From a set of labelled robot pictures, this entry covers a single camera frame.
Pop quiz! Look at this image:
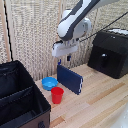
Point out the black cable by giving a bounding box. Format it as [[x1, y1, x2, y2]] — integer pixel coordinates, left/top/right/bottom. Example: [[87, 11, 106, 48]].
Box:
[[78, 11, 128, 43]]

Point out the blue bowl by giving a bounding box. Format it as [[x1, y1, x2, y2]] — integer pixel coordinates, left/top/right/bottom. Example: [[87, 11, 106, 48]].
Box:
[[41, 76, 59, 92]]

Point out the black hard case box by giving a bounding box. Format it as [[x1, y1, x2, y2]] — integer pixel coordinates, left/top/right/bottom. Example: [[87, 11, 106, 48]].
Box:
[[87, 28, 128, 80]]

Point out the black fabric storage box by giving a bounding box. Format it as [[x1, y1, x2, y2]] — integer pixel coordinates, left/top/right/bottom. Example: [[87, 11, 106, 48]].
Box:
[[0, 60, 52, 128]]

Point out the red plastic cup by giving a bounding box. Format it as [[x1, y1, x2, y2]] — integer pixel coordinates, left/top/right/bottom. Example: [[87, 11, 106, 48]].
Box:
[[50, 86, 65, 105]]

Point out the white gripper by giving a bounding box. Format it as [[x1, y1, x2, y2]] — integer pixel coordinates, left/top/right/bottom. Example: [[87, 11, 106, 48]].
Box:
[[51, 40, 80, 67]]

